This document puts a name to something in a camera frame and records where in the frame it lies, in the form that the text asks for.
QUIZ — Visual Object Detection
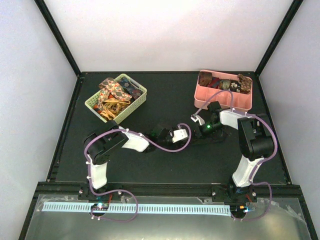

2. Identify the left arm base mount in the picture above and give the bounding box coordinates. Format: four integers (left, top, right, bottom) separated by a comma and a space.
78, 183, 124, 202

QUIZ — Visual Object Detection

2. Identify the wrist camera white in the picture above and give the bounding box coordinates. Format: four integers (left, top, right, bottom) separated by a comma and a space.
190, 114, 205, 126
172, 128, 189, 143

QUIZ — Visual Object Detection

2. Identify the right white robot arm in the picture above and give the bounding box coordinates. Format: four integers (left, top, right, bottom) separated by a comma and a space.
191, 101, 278, 202

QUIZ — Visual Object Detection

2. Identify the light blue cable duct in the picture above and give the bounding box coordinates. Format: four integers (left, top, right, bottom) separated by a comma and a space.
41, 202, 231, 217

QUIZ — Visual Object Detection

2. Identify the black necktie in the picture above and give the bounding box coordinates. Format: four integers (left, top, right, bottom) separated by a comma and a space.
189, 131, 228, 146

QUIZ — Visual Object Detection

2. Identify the rolled dark floral tie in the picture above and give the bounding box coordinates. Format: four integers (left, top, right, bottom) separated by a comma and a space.
228, 80, 241, 93

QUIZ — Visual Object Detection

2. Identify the right black frame post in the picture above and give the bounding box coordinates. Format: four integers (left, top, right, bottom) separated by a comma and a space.
255, 0, 304, 77

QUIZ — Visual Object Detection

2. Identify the rolled brown dotted tie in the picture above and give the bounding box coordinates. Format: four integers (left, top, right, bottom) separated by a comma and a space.
237, 73, 253, 94

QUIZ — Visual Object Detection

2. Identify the floral orange necktie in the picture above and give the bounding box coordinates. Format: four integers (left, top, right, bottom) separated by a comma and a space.
97, 77, 132, 109

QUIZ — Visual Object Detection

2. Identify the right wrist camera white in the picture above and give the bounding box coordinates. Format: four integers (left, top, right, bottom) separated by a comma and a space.
190, 114, 205, 126

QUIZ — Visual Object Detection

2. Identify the yellow necktie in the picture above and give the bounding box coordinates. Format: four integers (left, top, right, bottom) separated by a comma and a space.
100, 98, 131, 120

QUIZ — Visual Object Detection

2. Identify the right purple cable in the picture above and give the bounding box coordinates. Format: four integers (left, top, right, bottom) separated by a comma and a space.
192, 89, 279, 222

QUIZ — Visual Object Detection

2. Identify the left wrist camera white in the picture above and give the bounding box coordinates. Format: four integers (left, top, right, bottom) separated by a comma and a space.
172, 128, 189, 143

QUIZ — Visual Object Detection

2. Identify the navy patterned necktie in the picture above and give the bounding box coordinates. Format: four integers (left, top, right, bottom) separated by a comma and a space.
117, 77, 143, 100

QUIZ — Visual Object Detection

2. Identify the rolled red tie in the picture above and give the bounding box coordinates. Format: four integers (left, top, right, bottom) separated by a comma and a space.
207, 77, 221, 89

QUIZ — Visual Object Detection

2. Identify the left black frame post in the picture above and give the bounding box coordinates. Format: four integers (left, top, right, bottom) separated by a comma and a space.
34, 0, 81, 76

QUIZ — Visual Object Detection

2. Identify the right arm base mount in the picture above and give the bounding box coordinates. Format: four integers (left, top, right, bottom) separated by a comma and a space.
211, 183, 257, 204

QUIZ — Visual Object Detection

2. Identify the pink divided organizer box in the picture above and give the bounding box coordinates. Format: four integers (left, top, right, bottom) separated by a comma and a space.
194, 69, 253, 112

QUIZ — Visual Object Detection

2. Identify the black aluminium front rail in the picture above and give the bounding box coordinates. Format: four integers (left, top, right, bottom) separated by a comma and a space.
34, 182, 303, 198

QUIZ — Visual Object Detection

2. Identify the rolled olive tie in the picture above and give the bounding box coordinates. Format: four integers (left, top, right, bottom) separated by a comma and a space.
218, 79, 232, 90

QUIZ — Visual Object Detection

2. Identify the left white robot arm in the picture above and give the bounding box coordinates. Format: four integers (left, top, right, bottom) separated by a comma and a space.
83, 120, 192, 200

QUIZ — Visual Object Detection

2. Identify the green plastic basket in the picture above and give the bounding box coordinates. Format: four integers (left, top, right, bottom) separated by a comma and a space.
84, 73, 147, 124

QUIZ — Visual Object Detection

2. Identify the black frame post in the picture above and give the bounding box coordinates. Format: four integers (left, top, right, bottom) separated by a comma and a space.
34, 0, 81, 76
255, 0, 304, 77

